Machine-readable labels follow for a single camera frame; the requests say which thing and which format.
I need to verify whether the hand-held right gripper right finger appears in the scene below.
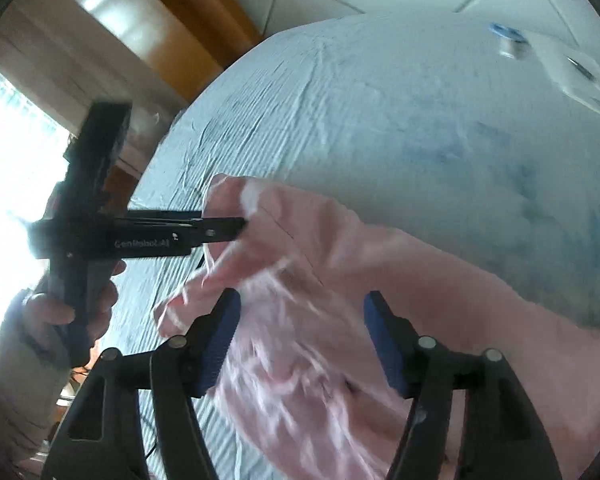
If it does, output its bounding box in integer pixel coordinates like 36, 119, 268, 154
363, 291, 565, 480

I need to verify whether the pink garment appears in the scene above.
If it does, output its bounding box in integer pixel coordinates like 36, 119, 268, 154
153, 173, 600, 480

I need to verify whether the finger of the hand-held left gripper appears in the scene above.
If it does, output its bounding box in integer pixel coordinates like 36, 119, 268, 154
111, 211, 247, 252

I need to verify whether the person's left forearm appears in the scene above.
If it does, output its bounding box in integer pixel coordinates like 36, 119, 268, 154
0, 287, 72, 470

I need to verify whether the person's left hand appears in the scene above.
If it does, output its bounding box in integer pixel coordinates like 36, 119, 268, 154
23, 259, 128, 356

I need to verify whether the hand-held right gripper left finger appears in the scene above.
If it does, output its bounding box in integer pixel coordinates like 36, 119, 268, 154
40, 288, 243, 480

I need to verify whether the light blue bed sheet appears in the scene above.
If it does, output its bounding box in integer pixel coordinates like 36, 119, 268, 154
124, 11, 600, 480

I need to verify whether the wooden cabinet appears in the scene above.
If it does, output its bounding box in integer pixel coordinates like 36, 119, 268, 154
0, 0, 263, 211

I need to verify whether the blue and white small object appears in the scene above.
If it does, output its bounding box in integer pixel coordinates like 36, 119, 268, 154
488, 22, 532, 61

